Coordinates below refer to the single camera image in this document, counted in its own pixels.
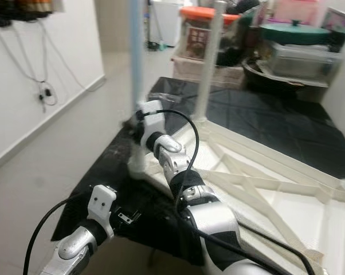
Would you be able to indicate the grey framed picture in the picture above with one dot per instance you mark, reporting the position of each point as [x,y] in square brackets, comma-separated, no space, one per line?
[338,20]

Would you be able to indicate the black tablecloth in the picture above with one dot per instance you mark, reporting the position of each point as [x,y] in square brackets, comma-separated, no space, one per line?
[270,120]

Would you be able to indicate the pink plastic box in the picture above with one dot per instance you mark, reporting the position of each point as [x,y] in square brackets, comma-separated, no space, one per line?
[293,10]

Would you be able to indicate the black wall shelf rack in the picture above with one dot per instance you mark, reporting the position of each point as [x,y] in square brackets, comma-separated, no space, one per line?
[18,8]

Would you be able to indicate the black bag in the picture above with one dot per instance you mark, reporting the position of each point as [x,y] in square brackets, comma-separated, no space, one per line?
[238,40]

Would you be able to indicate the black round basin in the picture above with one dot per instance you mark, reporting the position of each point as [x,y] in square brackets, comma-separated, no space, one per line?
[253,69]

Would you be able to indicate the white plastic table leg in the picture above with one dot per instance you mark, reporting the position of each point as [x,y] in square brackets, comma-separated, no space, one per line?
[210,63]
[137,57]

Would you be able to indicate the cream plastic table top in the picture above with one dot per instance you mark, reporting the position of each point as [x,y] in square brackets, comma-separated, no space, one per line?
[310,206]

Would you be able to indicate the orange plastic lid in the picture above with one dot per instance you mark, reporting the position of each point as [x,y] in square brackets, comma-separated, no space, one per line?
[201,12]

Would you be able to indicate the dark green round lid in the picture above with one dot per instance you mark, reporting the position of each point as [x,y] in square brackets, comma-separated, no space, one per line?
[296,33]

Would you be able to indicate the white cabinet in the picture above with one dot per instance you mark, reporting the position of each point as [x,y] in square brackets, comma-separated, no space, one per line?
[167,23]

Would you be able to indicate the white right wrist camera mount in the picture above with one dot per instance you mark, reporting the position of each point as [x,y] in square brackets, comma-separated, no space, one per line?
[151,107]

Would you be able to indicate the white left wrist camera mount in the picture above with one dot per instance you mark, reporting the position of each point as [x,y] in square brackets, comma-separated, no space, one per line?
[102,203]

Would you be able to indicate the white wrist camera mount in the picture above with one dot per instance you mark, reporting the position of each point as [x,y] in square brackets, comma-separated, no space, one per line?
[151,107]
[102,203]

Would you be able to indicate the clear plastic storage box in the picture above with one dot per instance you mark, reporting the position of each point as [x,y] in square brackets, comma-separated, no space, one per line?
[304,60]

